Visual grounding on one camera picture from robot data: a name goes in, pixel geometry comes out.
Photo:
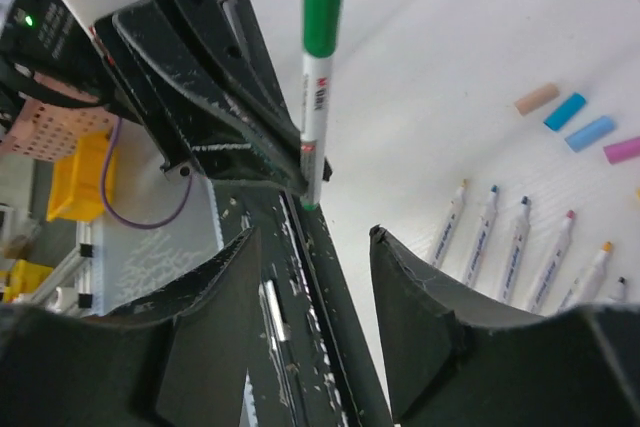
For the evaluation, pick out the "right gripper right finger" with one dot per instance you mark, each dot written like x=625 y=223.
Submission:
x=455 y=357

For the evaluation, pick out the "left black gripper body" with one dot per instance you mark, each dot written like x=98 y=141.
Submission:
x=141 y=101

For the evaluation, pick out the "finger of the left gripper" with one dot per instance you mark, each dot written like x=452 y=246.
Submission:
x=194 y=60
x=260 y=93

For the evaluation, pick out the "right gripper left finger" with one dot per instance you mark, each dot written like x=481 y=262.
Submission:
x=176 y=357

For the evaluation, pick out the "teal cap marker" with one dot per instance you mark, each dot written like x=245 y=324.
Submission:
x=320 y=27

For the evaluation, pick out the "pink cap marker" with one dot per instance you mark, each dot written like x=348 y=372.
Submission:
x=445 y=233

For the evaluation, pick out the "yellow marker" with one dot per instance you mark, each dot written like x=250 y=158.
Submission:
x=587 y=284

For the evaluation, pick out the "black marker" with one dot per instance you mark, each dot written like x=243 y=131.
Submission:
x=618 y=294

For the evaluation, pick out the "light blue cap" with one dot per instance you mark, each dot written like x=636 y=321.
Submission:
x=565 y=112
x=591 y=133

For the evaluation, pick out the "pink cap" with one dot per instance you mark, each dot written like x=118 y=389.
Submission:
x=622 y=151

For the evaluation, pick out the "peach cap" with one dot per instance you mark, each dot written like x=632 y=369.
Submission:
x=536 y=99

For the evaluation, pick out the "yellow storage bin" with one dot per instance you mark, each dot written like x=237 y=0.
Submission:
x=75 y=188

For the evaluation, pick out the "pink perforated basket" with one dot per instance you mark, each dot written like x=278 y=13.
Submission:
x=48 y=133

